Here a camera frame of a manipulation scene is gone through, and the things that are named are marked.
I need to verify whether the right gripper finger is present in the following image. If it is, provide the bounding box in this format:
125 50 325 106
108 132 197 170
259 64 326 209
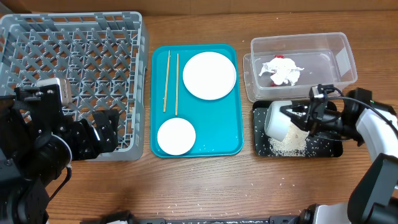
281 109 310 131
280 104 310 114

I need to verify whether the grey dishwasher rack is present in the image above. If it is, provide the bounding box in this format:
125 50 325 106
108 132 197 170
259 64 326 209
1 11 149 161

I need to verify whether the pink shallow bowl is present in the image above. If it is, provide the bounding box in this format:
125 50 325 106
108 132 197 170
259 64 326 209
157 118 196 156

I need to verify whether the white round plate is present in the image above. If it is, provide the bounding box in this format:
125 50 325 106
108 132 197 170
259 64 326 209
183 52 237 100

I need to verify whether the clear plastic bin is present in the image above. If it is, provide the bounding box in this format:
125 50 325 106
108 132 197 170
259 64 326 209
243 32 358 102

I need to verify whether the white napkin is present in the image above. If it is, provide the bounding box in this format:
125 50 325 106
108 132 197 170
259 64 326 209
259 57 304 86

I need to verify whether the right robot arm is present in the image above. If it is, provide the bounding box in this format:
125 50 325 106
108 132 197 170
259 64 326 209
265 84 397 223

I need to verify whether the grey bowl with rice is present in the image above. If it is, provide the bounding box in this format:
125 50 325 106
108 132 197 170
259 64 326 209
264 101 292 141

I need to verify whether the black rectangular tray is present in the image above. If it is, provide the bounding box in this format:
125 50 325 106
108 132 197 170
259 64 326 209
252 100 344 158

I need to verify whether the wooden chopstick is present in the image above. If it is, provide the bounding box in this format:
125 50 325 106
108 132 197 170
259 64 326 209
175 54 179 116
163 50 171 113

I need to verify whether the spilled white rice pile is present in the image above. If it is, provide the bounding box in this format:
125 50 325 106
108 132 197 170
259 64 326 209
254 123 335 157

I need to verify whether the red snack wrapper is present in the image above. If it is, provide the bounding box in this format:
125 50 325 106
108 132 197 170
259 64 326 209
271 55 284 87

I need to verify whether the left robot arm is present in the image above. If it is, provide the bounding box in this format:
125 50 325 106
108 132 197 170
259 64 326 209
1 84 119 223

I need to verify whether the teal serving tray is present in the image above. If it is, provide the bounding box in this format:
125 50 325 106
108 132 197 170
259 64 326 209
150 44 244 158

